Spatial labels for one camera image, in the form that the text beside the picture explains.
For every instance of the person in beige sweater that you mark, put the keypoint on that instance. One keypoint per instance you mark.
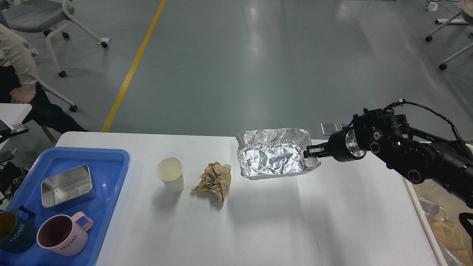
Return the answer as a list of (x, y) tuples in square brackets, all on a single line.
[(17, 71)]

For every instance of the grey office chair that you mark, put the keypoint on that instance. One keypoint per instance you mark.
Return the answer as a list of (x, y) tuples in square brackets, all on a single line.
[(48, 17)]

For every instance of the dark blue mug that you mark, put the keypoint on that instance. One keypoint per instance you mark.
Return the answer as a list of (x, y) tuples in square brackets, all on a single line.
[(17, 231)]

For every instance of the person's hand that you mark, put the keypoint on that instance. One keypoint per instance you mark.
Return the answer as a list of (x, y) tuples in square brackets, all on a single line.
[(18, 97)]

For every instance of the metal rectangular tin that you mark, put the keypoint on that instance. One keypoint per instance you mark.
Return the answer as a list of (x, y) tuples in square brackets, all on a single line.
[(67, 189)]

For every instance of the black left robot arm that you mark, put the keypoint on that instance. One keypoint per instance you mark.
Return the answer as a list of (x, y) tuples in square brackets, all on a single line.
[(8, 131)]

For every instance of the floor socket plate left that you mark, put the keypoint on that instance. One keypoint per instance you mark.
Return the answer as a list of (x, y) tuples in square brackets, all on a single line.
[(329, 128)]

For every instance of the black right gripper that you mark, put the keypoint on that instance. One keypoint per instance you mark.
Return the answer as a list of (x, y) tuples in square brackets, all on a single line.
[(342, 146)]

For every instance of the brown paper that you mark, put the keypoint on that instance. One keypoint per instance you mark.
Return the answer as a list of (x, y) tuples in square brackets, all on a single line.
[(216, 179)]

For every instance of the blue plastic tray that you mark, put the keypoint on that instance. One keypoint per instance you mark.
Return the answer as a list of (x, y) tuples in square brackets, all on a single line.
[(108, 168)]

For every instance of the aluminium foil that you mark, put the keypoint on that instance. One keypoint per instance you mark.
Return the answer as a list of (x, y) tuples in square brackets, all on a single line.
[(269, 153)]

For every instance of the pink mug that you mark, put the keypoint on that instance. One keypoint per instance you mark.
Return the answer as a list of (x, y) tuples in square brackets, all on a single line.
[(65, 235)]

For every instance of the white side table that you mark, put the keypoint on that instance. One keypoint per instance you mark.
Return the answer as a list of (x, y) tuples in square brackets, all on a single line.
[(12, 115)]

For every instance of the beige waste bin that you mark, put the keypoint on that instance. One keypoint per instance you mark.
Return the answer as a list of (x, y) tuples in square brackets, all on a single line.
[(438, 214)]

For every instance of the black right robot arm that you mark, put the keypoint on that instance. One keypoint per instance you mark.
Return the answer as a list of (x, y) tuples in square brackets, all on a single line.
[(414, 154)]

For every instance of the white paper cup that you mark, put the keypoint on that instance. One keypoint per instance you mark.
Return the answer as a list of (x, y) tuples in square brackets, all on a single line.
[(170, 172)]

